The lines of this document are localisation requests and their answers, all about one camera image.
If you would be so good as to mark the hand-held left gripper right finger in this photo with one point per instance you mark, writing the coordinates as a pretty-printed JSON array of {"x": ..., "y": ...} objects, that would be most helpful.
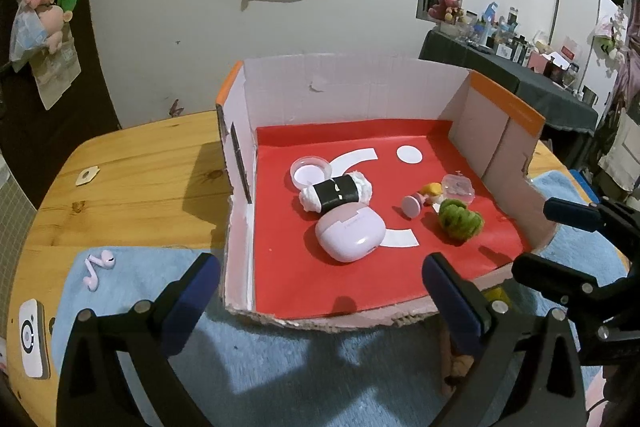
[{"x": 452, "y": 302}]

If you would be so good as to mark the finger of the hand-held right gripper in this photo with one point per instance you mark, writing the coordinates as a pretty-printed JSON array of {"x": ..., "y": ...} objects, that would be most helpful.
[
  {"x": 545, "y": 272},
  {"x": 570, "y": 213}
]

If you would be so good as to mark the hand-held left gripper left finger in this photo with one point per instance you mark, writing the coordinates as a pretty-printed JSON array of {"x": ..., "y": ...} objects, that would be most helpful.
[{"x": 192, "y": 297}]

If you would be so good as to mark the green plush flower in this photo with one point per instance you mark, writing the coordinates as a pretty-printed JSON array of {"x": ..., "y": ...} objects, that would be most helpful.
[{"x": 457, "y": 219}]

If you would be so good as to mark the orange cardboard box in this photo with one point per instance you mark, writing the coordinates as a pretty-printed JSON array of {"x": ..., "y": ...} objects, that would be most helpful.
[{"x": 360, "y": 277}]

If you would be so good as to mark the yellow-haired pink dress figurine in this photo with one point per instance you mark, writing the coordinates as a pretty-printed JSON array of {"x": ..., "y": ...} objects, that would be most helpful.
[{"x": 412, "y": 206}]

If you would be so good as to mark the pink earbud case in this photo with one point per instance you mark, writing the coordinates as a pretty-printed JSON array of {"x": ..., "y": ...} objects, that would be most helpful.
[{"x": 350, "y": 232}]

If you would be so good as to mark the clear round lid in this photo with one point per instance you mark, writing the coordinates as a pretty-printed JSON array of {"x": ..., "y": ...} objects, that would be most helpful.
[{"x": 307, "y": 172}]

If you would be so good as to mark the yellow cylinder toy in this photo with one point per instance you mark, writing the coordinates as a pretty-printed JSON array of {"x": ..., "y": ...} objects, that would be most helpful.
[{"x": 495, "y": 293}]

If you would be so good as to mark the black-haired blue dress figurine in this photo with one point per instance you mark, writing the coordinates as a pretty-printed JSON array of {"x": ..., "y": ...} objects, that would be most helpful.
[{"x": 457, "y": 364}]

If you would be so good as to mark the person's pink clothing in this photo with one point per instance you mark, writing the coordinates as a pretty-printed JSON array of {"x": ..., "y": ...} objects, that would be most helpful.
[{"x": 595, "y": 407}]

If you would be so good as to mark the pink earbud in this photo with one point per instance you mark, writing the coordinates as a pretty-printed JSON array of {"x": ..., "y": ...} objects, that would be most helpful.
[
  {"x": 106, "y": 259},
  {"x": 91, "y": 279}
]

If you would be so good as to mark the hanging clothes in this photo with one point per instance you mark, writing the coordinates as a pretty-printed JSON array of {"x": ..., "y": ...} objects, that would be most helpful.
[{"x": 622, "y": 117}]

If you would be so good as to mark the blue fluffy mat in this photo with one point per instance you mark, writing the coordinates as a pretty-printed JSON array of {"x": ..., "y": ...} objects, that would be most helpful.
[{"x": 280, "y": 367}]

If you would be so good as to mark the small clear plastic case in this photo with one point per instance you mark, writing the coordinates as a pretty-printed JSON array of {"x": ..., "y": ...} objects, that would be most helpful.
[{"x": 457, "y": 187}]

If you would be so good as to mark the black-clothed side table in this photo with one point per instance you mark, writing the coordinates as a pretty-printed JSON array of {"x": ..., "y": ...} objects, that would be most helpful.
[{"x": 530, "y": 87}]

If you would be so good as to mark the black and white sushi toy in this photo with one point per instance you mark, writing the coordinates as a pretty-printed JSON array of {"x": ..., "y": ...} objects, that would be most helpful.
[{"x": 335, "y": 193}]

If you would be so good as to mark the small beige table sticker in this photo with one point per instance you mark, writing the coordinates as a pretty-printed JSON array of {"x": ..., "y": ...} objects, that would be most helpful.
[{"x": 87, "y": 175}]

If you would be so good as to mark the white rectangular device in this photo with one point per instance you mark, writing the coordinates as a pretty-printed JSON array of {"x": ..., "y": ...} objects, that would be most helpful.
[{"x": 32, "y": 337}]

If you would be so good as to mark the clutter of small items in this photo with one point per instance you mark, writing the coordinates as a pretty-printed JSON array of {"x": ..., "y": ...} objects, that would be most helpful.
[{"x": 520, "y": 44}]

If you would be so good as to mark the white wardrobe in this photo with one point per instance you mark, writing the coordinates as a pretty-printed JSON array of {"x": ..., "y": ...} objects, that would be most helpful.
[{"x": 575, "y": 17}]

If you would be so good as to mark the pink rabbit plush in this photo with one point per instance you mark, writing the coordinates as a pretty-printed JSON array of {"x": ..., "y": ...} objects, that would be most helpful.
[{"x": 447, "y": 2}]

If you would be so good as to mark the dark wooden door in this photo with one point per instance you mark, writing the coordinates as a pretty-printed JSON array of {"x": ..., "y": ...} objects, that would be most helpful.
[{"x": 95, "y": 72}]

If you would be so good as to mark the clear plastic bag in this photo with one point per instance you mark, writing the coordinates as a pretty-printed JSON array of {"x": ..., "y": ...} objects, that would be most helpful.
[{"x": 22, "y": 42}]

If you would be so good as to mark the plush toys hanging left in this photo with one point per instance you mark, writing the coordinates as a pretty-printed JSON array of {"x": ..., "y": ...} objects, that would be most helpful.
[{"x": 45, "y": 17}]

